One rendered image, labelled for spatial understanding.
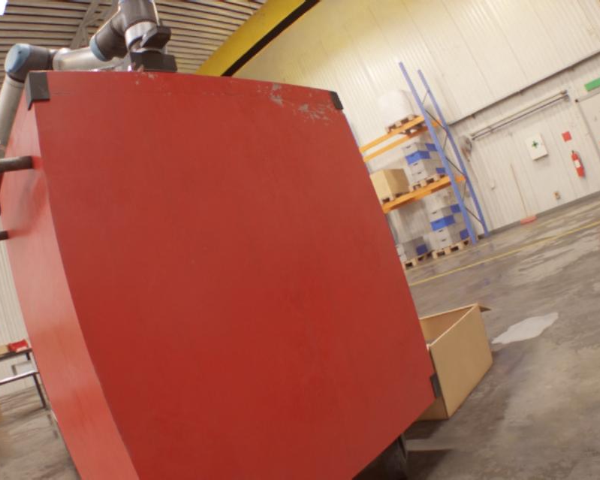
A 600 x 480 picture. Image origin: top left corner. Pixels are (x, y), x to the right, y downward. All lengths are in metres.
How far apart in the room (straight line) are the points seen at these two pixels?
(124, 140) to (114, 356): 0.31
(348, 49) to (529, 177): 6.31
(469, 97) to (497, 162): 1.76
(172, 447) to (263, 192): 0.44
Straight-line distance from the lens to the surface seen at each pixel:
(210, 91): 0.80
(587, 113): 10.47
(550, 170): 10.56
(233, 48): 10.82
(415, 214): 11.79
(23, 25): 11.70
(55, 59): 1.71
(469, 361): 1.47
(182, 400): 0.59
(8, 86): 1.75
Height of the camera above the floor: 0.54
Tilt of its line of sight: 5 degrees up
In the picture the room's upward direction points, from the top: 19 degrees counter-clockwise
